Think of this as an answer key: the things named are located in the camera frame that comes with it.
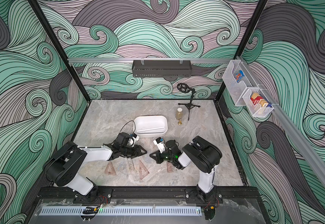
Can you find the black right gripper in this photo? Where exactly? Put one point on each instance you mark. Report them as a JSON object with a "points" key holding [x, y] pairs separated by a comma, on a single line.
{"points": [[159, 156]]}

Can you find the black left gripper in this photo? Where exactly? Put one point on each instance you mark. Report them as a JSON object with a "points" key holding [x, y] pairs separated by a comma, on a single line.
{"points": [[137, 152]]}

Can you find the pink tall triangle ruler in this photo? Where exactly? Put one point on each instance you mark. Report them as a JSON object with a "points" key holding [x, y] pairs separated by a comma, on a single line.
{"points": [[143, 171]]}

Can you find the white plastic storage box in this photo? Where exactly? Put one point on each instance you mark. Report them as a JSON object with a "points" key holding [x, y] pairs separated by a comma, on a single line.
{"points": [[151, 121]]}

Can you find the clear straight ruler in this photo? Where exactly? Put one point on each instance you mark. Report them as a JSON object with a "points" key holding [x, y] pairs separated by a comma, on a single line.
{"points": [[150, 129]]}

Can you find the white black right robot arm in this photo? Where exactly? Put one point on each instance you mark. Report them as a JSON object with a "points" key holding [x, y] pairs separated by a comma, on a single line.
{"points": [[204, 155]]}

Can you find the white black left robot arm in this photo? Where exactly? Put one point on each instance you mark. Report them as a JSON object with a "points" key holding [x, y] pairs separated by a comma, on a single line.
{"points": [[63, 167]]}

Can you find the red straight ruler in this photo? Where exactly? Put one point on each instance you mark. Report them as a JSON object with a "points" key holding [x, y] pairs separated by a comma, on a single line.
{"points": [[169, 168]]}

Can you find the pink straight ruler left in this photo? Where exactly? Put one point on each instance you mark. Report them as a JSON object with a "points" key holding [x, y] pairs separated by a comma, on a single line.
{"points": [[131, 166]]}

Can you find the pink small triangle ruler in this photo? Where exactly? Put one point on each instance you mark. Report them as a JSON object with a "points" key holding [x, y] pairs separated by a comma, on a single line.
{"points": [[110, 170]]}

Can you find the spice jar with white lid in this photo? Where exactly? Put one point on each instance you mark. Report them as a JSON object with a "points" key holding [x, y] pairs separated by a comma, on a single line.
{"points": [[179, 113]]}

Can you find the red boxes in bin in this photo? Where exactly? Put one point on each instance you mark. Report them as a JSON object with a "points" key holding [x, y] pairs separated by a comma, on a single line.
{"points": [[257, 99]]}

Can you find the blue packet in bin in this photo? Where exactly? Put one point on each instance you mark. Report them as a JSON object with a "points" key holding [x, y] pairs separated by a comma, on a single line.
{"points": [[238, 76]]}

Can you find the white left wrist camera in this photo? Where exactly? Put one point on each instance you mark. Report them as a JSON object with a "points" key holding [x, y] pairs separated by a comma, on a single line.
{"points": [[125, 139]]}

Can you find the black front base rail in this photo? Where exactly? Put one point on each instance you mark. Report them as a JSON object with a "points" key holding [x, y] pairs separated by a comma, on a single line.
{"points": [[136, 192]]}

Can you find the black wall-mounted tray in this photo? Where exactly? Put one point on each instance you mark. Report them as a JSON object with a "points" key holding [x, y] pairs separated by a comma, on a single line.
{"points": [[171, 69]]}

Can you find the black corner frame post left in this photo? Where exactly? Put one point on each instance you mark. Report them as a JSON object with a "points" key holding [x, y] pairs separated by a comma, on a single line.
{"points": [[48, 29]]}

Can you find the black corner frame post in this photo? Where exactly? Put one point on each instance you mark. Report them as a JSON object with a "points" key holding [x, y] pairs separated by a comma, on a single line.
{"points": [[248, 13], [48, 29]]}

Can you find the aluminium wall rail back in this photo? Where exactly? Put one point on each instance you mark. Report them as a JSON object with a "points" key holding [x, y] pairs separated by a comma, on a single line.
{"points": [[131, 60]]}

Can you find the aluminium wall rail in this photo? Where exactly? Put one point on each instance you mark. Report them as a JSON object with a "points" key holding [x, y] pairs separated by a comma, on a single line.
{"points": [[131, 60], [296, 137]]}

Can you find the white perforated cable duct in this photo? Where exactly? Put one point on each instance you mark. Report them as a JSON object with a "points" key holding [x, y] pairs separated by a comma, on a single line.
{"points": [[123, 211]]}

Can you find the clear wall bin lower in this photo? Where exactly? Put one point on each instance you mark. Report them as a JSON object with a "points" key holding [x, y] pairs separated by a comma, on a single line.
{"points": [[256, 110]]}

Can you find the clear wall bin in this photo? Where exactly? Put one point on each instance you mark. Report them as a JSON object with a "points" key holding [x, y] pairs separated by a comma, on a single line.
{"points": [[236, 90], [256, 110]]}

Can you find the clear wall bin upper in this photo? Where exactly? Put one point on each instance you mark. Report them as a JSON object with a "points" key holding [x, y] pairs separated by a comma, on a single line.
{"points": [[236, 90]]}

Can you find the aluminium wall rail right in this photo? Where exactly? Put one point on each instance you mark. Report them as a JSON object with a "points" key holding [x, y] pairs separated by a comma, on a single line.
{"points": [[296, 137]]}

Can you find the black corner frame post right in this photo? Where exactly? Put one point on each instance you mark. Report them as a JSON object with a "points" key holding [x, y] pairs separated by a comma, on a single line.
{"points": [[248, 13]]}

